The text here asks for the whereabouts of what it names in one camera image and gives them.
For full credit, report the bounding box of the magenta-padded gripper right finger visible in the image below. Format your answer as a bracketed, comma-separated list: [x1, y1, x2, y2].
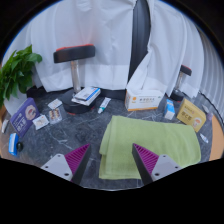
[131, 143, 183, 186]

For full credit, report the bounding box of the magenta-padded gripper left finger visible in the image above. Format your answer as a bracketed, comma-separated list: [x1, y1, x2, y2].
[40, 143, 92, 186]

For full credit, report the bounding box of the green towel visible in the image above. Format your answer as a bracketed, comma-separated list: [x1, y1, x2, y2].
[98, 114, 202, 181]

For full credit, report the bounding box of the clear blister pack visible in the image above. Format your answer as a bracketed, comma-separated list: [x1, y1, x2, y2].
[48, 108, 63, 125]

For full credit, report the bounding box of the small white packet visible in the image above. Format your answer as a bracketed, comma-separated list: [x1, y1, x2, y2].
[32, 114, 50, 131]

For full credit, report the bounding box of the small blue white box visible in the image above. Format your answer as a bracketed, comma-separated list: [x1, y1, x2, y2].
[163, 98, 176, 121]

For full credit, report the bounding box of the small white card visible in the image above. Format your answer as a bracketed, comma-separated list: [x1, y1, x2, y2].
[47, 98, 63, 110]

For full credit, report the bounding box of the white orange tissue box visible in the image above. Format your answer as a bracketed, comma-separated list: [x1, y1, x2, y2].
[124, 89, 165, 112]

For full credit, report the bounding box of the small white blue tube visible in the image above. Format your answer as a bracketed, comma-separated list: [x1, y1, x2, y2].
[199, 132, 210, 144]

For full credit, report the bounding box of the yellow box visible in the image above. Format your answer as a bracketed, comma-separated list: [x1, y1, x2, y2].
[176, 97, 208, 133]

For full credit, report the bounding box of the flat white blue box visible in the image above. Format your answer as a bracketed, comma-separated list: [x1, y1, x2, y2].
[71, 86, 102, 107]

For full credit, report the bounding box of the purple box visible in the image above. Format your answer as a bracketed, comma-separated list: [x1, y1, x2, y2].
[9, 97, 41, 138]

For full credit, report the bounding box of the small white sachet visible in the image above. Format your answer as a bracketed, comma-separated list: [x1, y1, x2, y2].
[0, 118, 10, 134]

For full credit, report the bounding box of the black red-topped stool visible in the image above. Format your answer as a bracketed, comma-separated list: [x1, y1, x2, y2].
[169, 64, 193, 103]
[53, 43, 98, 115]

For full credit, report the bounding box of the green potted plant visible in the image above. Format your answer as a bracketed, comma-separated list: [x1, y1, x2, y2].
[0, 44, 43, 101]

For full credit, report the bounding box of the white curtain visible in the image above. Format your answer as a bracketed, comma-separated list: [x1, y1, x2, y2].
[126, 0, 224, 101]
[6, 0, 138, 93]

